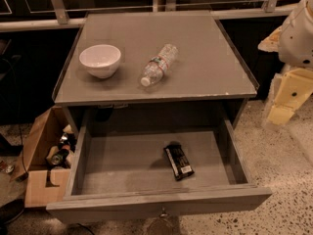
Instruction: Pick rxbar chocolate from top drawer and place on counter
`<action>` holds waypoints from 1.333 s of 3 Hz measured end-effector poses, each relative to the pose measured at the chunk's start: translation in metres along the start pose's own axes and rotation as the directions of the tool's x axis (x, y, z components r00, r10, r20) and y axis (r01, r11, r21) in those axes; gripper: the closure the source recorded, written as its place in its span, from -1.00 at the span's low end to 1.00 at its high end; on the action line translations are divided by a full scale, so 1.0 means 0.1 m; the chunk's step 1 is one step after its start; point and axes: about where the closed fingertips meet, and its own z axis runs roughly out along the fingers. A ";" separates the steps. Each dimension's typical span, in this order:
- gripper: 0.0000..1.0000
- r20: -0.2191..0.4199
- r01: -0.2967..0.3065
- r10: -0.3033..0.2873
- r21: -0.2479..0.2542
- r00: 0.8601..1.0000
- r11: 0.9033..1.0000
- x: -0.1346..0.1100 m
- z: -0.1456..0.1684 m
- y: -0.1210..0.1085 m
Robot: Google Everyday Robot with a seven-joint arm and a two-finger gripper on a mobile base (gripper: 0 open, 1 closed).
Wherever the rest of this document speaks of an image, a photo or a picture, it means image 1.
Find cardboard box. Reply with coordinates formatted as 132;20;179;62
11;107;70;208

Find white ceramic bowl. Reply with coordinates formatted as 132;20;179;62
79;44;121;78

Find metal railing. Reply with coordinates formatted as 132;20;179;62
0;0;299;32

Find drawer pull handle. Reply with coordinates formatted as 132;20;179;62
146;207;174;235

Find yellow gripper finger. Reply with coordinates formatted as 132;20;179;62
258;26;282;52
267;68;313;125

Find clear plastic water bottle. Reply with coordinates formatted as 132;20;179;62
140;44;178;87

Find cans in cardboard box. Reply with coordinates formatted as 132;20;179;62
45;124;77;168

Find black chocolate bar wrapper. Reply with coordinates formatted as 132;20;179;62
163;145;195;181

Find open grey top drawer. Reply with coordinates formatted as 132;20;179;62
47;111;272;223

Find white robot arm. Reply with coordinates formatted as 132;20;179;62
258;0;313;125

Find grey cabinet counter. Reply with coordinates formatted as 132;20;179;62
53;11;257;124

